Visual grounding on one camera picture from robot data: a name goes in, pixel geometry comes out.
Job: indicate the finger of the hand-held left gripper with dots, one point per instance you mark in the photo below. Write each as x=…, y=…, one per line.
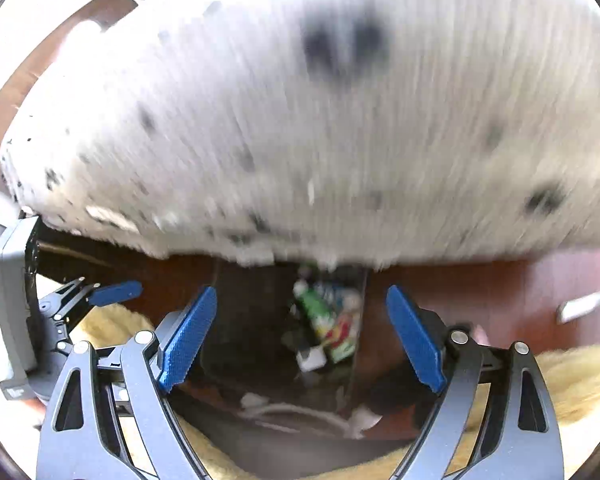
x=61, y=337
x=115, y=292

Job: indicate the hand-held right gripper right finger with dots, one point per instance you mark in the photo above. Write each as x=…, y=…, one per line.
x=415, y=340

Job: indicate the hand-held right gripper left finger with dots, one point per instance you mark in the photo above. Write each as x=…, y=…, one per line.
x=187, y=340

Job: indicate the dark bin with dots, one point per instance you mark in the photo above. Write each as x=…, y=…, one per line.
x=250, y=320

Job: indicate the red and green packet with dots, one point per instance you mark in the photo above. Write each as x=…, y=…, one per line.
x=342, y=337

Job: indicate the white small adapter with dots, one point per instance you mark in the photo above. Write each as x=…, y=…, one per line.
x=312, y=357

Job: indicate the green plastic bottle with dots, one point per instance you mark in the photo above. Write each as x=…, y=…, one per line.
x=312, y=307

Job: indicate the yellow fluffy rug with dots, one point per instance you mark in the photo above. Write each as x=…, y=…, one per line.
x=580, y=385

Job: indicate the white flat tool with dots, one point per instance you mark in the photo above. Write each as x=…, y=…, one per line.
x=585, y=305

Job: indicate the white black-speckled blanket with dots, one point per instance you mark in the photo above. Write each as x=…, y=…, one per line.
x=330, y=135

